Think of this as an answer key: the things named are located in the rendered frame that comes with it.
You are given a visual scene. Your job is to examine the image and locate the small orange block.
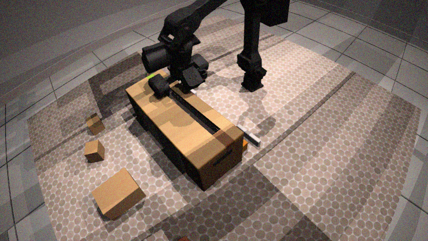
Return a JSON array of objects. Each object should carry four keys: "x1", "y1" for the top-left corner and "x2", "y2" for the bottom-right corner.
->
[{"x1": 178, "y1": 236, "x2": 189, "y2": 241}]

